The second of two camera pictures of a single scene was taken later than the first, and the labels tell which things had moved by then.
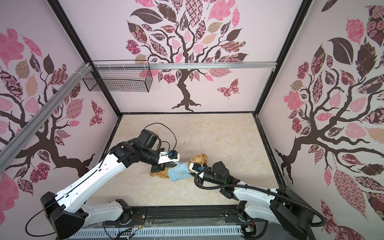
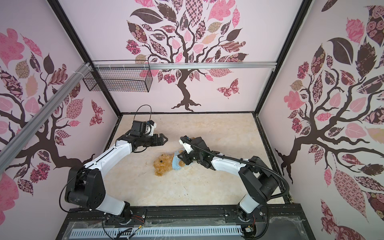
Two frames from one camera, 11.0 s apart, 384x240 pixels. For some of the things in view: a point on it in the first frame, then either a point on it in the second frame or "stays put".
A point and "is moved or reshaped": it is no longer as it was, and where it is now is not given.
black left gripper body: [151, 157] -> [148, 141]
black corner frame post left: [89, 58] stays put
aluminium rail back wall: [194, 64] stays put
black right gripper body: [211, 178] -> [193, 157]
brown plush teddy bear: [163, 172] is moved or reshaped
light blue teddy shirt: [179, 172] is moved or reshaped
